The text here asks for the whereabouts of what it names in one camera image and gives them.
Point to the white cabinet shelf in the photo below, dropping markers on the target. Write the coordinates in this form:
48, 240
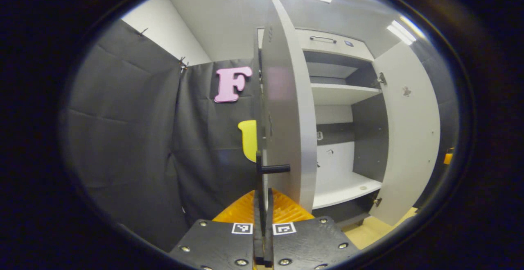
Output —
344, 190
339, 94

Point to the small ceiling light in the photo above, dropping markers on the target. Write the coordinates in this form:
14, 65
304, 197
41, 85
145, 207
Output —
403, 31

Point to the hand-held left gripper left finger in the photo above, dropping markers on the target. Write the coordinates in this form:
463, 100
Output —
221, 245

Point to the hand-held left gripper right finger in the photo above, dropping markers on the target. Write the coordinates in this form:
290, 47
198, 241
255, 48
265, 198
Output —
307, 245

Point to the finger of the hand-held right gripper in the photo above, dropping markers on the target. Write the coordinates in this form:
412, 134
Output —
448, 157

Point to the grey double-door shoe cabinet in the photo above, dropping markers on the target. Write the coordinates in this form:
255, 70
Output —
368, 139

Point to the grey cabinet drawer front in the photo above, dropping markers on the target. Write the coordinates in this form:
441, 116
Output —
348, 42

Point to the black backdrop cloth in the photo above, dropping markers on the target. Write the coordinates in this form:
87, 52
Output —
131, 139

